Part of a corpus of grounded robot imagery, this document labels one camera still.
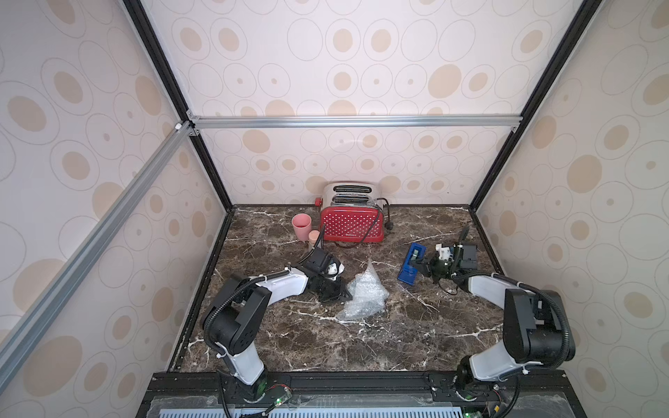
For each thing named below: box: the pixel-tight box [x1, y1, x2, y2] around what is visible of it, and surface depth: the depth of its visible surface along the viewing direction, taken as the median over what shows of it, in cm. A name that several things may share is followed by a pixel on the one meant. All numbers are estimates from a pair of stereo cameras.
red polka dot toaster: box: [314, 181, 385, 243], surface depth 101 cm
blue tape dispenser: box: [397, 242, 427, 286], surface depth 96 cm
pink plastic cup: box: [291, 213, 313, 242], surface depth 103 cm
